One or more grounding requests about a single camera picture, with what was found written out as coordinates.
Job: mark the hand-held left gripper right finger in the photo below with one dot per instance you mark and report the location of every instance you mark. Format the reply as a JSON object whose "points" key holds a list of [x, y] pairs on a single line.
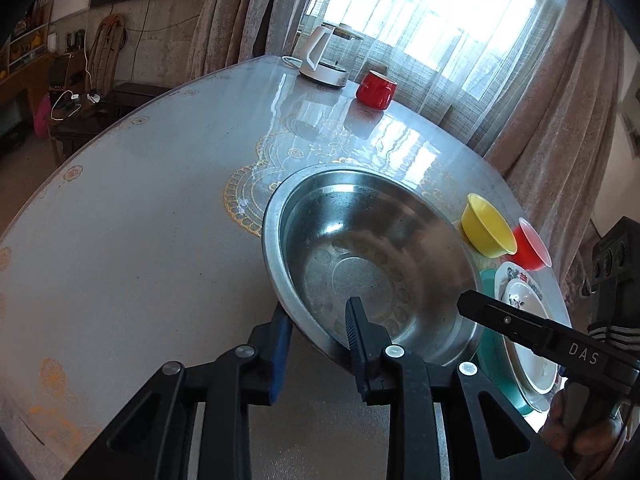
{"points": [[356, 330]]}

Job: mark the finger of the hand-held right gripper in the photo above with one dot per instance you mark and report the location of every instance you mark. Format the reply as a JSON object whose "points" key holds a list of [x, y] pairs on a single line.
{"points": [[505, 317]]}

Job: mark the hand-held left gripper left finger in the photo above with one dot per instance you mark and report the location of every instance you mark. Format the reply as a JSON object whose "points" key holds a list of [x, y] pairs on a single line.
{"points": [[280, 355]]}

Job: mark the small white floral plate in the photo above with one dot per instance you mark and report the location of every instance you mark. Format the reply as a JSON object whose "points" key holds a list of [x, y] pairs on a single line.
{"points": [[520, 295]]}

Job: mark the teal plastic plate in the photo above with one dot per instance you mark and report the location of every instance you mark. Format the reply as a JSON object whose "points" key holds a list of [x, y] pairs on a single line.
{"points": [[492, 355]]}

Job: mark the large white dragon-print plate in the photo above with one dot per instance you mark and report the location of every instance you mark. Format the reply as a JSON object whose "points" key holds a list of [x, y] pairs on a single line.
{"points": [[507, 271]]}

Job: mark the red plastic bowl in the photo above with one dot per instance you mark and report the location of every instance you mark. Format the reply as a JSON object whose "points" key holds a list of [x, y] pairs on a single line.
{"points": [[530, 252]]}

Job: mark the stainless steel bowl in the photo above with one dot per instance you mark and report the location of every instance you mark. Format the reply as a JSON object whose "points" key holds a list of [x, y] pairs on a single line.
{"points": [[350, 240]]}

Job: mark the yellow plastic bowl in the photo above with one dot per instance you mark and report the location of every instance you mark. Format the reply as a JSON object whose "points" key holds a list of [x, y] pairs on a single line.
{"points": [[482, 230]]}

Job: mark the person's right hand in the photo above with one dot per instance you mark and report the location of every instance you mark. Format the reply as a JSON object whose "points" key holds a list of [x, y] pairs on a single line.
{"points": [[590, 440]]}

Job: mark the black white-striped clothing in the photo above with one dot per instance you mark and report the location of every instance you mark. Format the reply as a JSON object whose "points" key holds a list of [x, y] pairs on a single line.
{"points": [[615, 336]]}

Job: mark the lace floral table mat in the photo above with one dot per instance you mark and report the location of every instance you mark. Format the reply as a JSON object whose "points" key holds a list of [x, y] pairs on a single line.
{"points": [[250, 185]]}

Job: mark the beige curtain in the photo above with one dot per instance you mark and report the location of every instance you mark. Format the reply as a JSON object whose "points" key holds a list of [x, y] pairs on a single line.
{"points": [[560, 135], [250, 15]]}

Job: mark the red mug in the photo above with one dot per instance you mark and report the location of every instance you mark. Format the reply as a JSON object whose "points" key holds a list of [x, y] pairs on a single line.
{"points": [[375, 91]]}

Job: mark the white sheer curtain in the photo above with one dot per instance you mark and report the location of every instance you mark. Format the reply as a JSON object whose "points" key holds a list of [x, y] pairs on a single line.
{"points": [[450, 70]]}

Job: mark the white electric kettle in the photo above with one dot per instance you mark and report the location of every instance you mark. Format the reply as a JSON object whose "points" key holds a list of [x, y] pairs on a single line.
{"points": [[325, 62]]}

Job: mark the dark low table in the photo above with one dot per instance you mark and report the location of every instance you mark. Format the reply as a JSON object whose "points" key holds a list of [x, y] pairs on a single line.
{"points": [[135, 95]]}

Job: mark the barred window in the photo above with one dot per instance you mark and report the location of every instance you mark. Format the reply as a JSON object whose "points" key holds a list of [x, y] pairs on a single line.
{"points": [[440, 10]]}

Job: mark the pink bag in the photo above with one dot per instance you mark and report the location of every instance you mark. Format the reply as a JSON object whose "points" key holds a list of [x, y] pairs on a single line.
{"points": [[42, 115]]}

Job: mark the wooden folding chair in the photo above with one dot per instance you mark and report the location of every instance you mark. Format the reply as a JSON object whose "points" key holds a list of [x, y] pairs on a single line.
{"points": [[105, 50]]}

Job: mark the black speaker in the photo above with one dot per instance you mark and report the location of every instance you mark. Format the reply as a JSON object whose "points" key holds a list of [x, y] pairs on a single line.
{"points": [[65, 72]]}

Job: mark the wooden cabinet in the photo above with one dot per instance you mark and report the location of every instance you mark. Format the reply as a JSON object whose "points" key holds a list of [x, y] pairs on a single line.
{"points": [[20, 95]]}

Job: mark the wooden shelf with ornaments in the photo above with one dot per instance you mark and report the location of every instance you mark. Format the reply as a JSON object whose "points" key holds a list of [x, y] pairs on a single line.
{"points": [[30, 40]]}

